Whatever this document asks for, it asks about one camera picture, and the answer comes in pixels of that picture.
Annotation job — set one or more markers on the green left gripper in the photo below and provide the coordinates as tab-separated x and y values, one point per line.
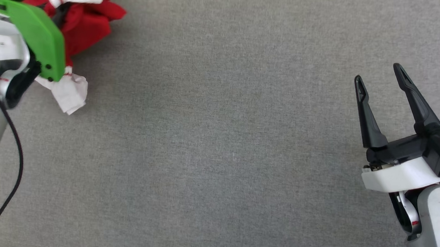
39	35

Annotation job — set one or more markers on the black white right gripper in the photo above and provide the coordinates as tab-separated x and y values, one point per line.
401	174

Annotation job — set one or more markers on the red and white basketball jersey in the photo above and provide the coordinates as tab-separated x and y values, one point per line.
85	28

